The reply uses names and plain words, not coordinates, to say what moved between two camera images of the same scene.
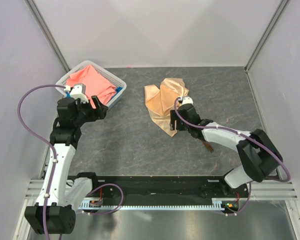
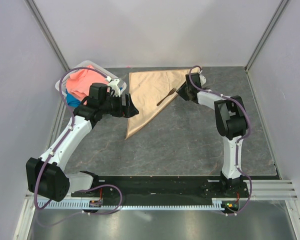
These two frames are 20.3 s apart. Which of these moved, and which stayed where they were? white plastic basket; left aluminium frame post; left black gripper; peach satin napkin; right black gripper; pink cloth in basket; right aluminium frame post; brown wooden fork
Moved: peach satin napkin; left black gripper; right black gripper; brown wooden fork
Stayed: white plastic basket; right aluminium frame post; left aluminium frame post; pink cloth in basket
